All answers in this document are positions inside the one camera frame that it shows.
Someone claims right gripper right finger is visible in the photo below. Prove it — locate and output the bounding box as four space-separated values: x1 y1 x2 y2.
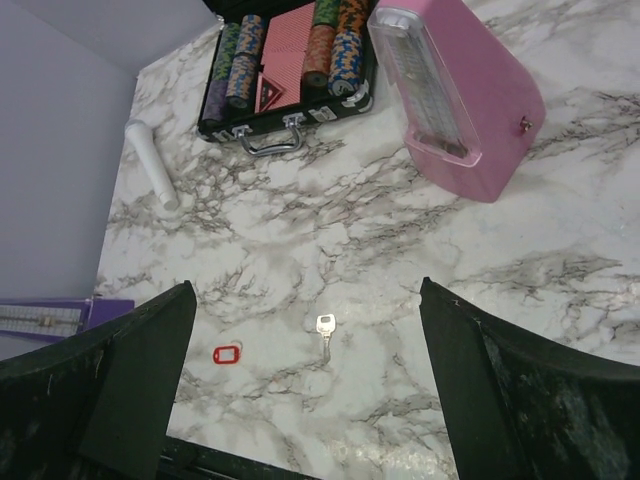
420 278 639 479

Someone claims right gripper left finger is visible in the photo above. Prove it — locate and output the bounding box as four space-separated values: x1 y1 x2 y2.
1 281 197 479

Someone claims red key tag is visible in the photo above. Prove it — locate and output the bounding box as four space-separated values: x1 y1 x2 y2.
212 342 242 365

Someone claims silver key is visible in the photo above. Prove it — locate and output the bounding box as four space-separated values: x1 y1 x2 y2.
316 314 336 363

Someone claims purple metronome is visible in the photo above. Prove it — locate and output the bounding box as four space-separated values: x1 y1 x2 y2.
1 296 135 343

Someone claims white microphone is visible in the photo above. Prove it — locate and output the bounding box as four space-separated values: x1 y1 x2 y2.
125 119 179 211

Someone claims pink metronome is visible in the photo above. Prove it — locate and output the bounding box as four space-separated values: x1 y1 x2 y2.
368 1 546 203

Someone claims red playing card deck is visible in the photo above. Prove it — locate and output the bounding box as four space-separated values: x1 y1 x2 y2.
255 3 314 112

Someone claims black poker chip case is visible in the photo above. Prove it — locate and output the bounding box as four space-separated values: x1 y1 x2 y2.
196 1 377 156

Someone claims black mounting rail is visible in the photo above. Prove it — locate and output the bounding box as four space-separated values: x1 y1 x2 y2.
156 436 312 480

